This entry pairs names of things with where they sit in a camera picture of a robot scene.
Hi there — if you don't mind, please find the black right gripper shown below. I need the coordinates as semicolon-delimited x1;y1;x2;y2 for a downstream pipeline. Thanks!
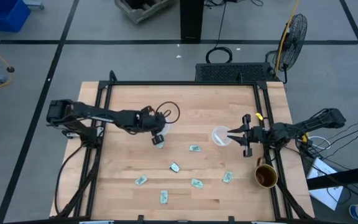
227;113;275;158

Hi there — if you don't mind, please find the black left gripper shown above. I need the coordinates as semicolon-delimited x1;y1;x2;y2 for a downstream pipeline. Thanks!
137;105;169;146

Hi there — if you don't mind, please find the brown ceramic mug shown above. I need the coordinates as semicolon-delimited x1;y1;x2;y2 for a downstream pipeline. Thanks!
254;157;278;189

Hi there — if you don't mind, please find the black computer case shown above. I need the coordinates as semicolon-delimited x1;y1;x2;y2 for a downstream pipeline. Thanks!
195;62;280;83

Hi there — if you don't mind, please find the black tall tower box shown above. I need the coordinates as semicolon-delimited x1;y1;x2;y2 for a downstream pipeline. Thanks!
180;0;205;41

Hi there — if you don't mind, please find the white paper box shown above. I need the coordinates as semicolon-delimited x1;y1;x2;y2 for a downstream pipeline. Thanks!
306;157;344;212

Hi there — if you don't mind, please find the grey moulded packaging tray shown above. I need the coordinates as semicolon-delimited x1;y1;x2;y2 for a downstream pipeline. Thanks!
114;0;174;25

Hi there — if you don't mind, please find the black floor fan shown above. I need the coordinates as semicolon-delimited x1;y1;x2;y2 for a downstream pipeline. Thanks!
265;13;308;84

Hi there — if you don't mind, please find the black metal beam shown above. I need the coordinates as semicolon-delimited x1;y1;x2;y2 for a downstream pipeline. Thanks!
306;164;358;191

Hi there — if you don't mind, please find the grey cart leg with caster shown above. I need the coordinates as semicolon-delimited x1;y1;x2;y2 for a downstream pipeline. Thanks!
22;0;45;10

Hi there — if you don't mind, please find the blue plastic bin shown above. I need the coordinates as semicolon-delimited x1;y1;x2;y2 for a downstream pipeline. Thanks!
0;0;32;33

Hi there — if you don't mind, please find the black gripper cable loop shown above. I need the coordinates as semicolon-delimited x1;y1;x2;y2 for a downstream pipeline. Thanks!
155;101;181;124

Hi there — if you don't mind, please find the black aluminium frame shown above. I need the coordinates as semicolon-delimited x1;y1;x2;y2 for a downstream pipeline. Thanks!
54;70;315;224

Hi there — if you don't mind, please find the white cable loop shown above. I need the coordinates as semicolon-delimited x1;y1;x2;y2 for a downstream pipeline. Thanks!
306;135;332;151

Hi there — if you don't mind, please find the black coiled cable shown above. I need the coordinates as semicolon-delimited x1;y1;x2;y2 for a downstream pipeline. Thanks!
205;0;234;65

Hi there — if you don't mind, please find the black power cable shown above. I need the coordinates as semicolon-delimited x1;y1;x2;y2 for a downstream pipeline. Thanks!
321;114;358;147

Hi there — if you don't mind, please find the black arm base cable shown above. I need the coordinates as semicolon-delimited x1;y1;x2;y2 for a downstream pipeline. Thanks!
53;143;86;215

